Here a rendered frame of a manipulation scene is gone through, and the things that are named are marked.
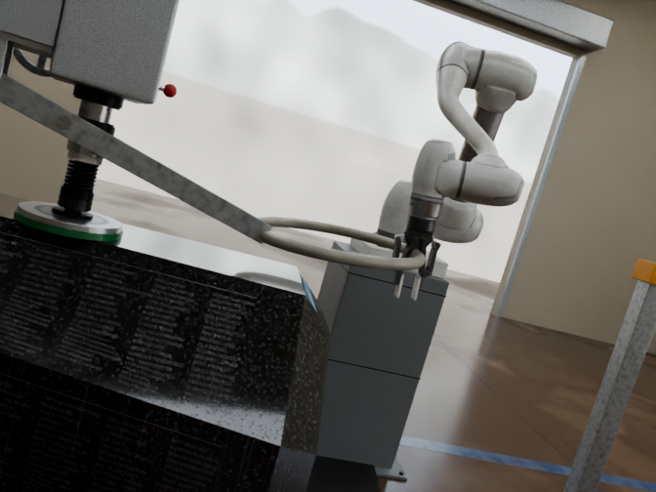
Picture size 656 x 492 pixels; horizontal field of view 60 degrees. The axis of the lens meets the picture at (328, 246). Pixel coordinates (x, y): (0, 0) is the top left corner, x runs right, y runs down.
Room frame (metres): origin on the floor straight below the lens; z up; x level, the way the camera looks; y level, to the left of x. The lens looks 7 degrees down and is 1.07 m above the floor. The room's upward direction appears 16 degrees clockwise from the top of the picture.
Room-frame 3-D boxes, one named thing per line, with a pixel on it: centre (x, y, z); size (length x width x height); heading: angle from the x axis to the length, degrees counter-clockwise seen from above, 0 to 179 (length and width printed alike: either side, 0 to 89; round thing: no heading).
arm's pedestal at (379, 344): (2.31, -0.25, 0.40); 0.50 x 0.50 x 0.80; 12
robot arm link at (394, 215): (2.30, -0.26, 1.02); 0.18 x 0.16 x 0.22; 85
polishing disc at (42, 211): (1.22, 0.56, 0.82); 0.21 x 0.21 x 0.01
